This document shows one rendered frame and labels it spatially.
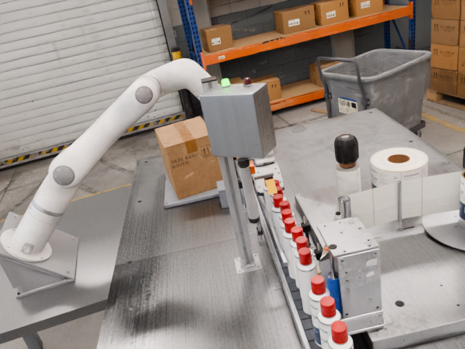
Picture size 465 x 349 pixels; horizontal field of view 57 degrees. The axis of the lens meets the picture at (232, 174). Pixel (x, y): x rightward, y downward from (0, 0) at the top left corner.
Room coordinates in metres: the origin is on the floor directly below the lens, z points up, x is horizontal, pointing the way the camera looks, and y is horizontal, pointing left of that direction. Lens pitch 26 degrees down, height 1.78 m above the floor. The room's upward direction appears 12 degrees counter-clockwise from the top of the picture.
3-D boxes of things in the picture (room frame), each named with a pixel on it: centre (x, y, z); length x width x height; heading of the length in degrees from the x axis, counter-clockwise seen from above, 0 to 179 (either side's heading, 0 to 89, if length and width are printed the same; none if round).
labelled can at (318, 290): (0.79, -0.15, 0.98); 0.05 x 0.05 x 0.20
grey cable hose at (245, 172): (1.12, -0.04, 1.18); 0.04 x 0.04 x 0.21
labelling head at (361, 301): (0.86, -0.24, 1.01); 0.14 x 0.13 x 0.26; 2
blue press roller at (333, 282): (0.82, -0.19, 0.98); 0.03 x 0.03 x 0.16
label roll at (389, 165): (1.41, -0.62, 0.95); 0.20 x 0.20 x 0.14
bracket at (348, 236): (0.86, -0.24, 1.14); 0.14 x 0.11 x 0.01; 2
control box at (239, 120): (1.17, -0.05, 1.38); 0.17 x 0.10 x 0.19; 57
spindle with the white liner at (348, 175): (1.37, -0.41, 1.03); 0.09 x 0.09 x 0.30
